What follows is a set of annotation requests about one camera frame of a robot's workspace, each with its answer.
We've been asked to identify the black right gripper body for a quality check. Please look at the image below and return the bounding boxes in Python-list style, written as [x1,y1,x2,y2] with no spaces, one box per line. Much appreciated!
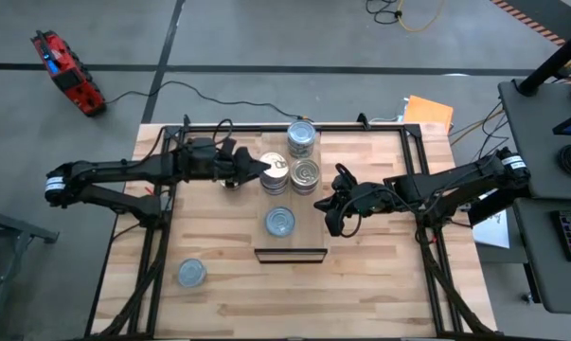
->
[344,182,395,217]

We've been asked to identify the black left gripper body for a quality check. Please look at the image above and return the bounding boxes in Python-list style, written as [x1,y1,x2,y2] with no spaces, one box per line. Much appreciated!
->
[178,136,240,184]

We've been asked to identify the silver-lid teal-label can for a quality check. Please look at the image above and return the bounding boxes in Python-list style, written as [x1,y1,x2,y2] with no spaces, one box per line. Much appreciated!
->
[287,120,317,148]
[177,258,207,289]
[264,206,296,239]

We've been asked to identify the orange paper folder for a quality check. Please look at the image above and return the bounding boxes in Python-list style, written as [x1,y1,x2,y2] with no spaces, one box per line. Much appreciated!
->
[402,94,455,136]

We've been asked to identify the white paper sheet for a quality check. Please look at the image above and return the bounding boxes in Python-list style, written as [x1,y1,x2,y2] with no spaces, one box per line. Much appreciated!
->
[472,207,511,250]

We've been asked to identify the black desk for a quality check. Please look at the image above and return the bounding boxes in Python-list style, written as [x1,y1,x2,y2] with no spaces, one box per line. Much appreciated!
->
[496,78,571,314]

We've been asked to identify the grey metal stand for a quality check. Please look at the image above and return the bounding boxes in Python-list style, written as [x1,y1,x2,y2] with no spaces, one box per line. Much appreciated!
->
[0,191,60,304]

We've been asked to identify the black metal pole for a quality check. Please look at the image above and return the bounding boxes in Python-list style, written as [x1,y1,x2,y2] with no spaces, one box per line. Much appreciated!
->
[516,26,571,98]

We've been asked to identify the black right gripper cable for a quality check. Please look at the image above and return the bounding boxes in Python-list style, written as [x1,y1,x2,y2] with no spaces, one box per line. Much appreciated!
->
[336,187,395,238]

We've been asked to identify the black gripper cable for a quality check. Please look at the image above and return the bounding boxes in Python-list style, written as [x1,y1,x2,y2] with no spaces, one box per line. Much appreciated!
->
[336,187,395,238]
[211,117,235,146]

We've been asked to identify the wooden shelf with black frame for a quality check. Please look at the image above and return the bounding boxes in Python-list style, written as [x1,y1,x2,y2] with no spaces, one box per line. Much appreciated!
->
[254,131,329,264]

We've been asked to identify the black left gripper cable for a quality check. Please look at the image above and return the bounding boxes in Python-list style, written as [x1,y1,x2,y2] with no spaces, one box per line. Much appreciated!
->
[211,117,235,146]

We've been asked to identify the long black floor cable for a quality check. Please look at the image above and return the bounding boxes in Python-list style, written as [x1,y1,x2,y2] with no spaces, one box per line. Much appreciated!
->
[104,80,310,123]

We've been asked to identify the black aluminium rig frame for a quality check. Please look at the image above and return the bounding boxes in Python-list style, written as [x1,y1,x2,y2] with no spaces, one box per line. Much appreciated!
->
[83,113,499,341]

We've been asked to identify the black cable bundle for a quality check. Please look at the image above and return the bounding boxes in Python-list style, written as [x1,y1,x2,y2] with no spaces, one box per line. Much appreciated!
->
[450,100,509,175]

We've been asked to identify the looped black floor cable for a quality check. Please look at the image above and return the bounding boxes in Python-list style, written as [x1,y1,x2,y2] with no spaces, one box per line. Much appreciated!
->
[365,0,404,26]

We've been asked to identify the yellow floor cable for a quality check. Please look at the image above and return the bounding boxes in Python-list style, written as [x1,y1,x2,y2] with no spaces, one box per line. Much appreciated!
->
[396,0,446,33]

